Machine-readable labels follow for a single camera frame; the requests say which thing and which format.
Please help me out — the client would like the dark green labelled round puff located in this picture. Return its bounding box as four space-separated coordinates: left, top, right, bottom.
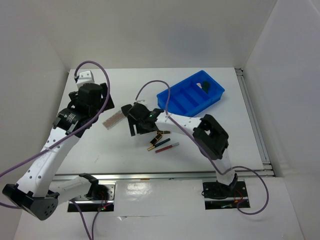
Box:
201 81 211 91

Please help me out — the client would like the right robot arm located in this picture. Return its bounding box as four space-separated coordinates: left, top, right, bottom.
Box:
121 102 238 199

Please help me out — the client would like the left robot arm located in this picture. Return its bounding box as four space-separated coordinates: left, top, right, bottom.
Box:
2 83 115 221

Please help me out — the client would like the black square compact case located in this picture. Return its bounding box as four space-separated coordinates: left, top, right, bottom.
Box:
121 104 132 117

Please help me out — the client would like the black gold square lipstick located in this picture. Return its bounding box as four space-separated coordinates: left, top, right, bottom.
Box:
156 130 171 135

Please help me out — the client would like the clear nude eyeshadow palette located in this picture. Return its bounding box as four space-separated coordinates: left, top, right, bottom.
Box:
102 110 125 130

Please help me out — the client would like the gold capped dark pencil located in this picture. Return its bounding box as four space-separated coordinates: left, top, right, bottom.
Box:
147 138 171 152

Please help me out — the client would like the red silver lip gloss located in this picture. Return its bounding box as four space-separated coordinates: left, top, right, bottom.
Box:
155 142 180 153

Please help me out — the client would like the blue divided plastic bin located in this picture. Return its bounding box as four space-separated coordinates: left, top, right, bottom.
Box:
156 70 225 117

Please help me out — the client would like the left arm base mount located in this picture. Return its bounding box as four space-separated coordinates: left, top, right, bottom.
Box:
74 181 116 213

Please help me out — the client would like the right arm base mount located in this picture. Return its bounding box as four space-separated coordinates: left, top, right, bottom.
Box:
201 181 251 210

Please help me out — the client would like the aluminium front rail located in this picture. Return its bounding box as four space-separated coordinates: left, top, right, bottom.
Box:
53 169 275 181

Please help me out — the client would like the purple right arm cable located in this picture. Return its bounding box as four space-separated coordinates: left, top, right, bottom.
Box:
134 79 270 216

